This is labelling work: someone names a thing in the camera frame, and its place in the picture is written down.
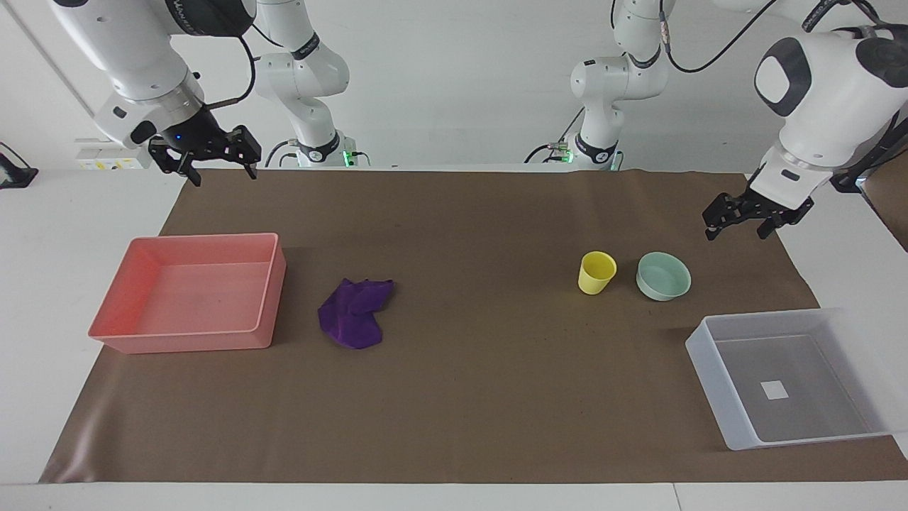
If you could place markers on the white power strip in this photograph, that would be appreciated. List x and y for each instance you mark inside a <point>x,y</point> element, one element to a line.
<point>106,156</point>

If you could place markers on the brown board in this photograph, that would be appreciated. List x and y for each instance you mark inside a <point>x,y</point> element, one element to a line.
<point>890,202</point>

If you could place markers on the translucent white plastic box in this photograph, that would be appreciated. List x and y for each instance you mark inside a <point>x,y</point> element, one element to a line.
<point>787,383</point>

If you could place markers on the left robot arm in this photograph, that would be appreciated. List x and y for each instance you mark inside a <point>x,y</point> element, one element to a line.
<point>830,85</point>

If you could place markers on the pink plastic box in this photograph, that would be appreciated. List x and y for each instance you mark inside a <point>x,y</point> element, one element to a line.
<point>191,294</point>

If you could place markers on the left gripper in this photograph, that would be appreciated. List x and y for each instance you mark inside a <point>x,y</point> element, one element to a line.
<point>789,213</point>

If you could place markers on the purple cloth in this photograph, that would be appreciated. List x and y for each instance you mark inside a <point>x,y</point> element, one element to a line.
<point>353,316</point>

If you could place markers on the yellow plastic cup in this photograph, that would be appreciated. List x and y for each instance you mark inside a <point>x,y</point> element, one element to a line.
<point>596,274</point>

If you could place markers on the white square label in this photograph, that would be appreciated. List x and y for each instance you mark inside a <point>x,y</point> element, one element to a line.
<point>774,389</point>

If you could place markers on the light green bowl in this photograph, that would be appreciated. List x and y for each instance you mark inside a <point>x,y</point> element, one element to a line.
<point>663,277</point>

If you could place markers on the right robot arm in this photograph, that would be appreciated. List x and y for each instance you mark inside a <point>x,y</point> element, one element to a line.
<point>142,57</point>

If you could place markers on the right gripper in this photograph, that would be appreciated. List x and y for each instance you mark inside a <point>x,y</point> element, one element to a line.
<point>195,133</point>

